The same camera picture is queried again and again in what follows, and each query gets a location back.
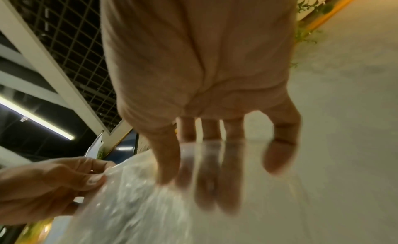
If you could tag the person's right hand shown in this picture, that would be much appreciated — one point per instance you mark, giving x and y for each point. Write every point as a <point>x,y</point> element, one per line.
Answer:
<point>202,66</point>

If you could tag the person's left hand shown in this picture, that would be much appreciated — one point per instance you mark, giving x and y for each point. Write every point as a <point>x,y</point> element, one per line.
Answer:
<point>40,186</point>

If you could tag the clear plastic bag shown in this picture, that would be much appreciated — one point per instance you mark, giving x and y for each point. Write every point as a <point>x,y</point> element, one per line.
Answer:
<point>146,208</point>

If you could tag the white paper sheet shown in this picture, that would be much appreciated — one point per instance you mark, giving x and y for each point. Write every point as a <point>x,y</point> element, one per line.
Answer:
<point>95,147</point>

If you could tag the long ceiling light strip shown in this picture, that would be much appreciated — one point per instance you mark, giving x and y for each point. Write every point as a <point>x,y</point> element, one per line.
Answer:
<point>40,117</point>

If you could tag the green hanging plant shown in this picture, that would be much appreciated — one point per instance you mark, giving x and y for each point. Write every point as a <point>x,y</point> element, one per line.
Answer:
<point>306,24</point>

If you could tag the yellow ledge strip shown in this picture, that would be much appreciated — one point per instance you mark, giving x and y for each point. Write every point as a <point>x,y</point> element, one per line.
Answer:
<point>329,13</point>

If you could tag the blue wall panel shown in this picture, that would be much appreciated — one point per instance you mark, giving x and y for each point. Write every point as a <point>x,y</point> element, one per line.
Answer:
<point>124,147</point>

